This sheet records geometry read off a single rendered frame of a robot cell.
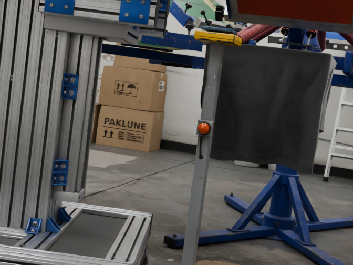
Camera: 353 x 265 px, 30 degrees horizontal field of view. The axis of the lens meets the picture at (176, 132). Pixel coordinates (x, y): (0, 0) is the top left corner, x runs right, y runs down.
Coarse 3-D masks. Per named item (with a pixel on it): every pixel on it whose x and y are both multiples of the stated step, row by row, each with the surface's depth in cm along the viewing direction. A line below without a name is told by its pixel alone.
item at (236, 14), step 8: (232, 0) 296; (232, 8) 302; (232, 16) 307; (240, 16) 305; (248, 16) 304; (256, 16) 302; (264, 16) 301; (352, 16) 285; (304, 24) 298; (312, 24) 297; (320, 24) 295; (328, 24) 294; (336, 24) 293; (344, 24) 291; (352, 24) 290
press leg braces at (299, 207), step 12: (276, 180) 360; (288, 180) 360; (264, 192) 356; (300, 192) 378; (252, 204) 353; (264, 204) 396; (300, 204) 350; (252, 216) 350; (300, 216) 344; (312, 216) 390; (228, 228) 344; (240, 228) 344; (300, 228) 340; (300, 240) 338
